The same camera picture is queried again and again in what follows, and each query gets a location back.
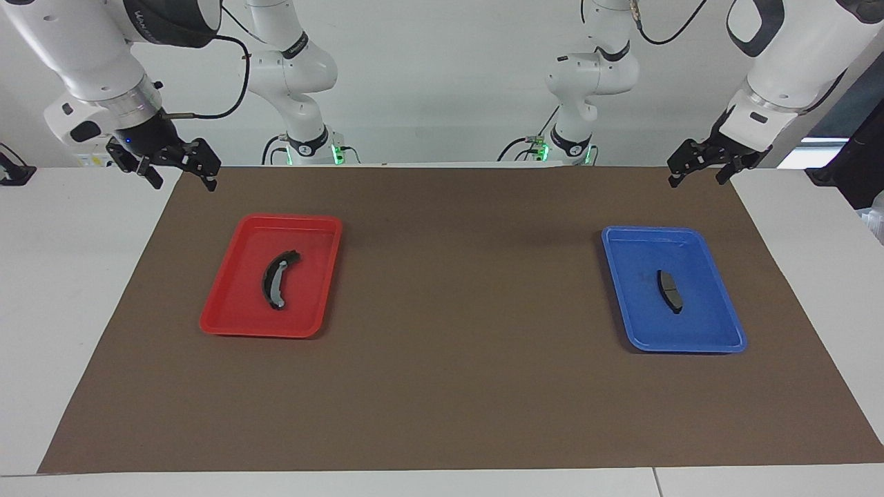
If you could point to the black clamp device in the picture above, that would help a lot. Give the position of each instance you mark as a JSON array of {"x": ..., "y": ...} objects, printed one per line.
[{"x": 15, "y": 172}]

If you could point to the curved black brake shoe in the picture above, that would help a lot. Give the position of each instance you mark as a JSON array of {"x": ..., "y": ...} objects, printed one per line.
[{"x": 268, "y": 283}]

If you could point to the red plastic tray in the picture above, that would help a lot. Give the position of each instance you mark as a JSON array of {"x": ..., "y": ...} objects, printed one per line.
[{"x": 235, "y": 310}]

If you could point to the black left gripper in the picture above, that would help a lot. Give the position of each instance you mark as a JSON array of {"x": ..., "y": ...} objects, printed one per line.
[{"x": 725, "y": 148}]

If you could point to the clear plastic container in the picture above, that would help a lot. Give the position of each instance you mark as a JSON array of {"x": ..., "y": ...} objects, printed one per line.
[{"x": 876, "y": 217}]

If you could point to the black bulky equipment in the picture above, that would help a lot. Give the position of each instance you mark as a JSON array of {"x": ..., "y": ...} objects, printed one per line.
[{"x": 856, "y": 166}]

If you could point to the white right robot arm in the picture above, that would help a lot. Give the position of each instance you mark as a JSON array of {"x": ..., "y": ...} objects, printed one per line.
[{"x": 83, "y": 55}]

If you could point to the dark grey brake pad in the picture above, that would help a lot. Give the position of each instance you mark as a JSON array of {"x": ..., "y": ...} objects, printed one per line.
[{"x": 670, "y": 290}]

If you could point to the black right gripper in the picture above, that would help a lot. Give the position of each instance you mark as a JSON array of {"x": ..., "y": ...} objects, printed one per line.
[{"x": 148, "y": 138}]

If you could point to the blue plastic tray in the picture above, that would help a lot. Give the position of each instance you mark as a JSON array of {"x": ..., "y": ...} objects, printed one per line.
[{"x": 704, "y": 324}]

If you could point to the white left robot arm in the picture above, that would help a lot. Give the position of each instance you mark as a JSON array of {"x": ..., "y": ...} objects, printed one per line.
[{"x": 794, "y": 69}]

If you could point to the white box yellow label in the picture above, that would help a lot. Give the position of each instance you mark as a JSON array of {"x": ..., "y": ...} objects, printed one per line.
[{"x": 93, "y": 160}]

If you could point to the brown table mat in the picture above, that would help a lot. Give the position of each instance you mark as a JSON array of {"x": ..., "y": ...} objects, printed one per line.
[{"x": 449, "y": 379}]

